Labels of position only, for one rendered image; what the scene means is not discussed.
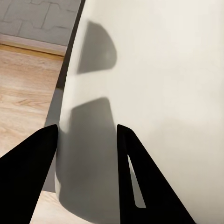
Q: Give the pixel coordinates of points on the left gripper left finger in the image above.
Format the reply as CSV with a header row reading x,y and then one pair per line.
x,y
23,171

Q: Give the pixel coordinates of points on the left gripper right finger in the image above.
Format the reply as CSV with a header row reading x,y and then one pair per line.
x,y
162,204

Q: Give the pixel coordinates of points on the fixed window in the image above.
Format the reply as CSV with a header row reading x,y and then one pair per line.
x,y
37,27

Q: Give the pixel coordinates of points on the bowl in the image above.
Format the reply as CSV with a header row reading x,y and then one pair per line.
x,y
157,67

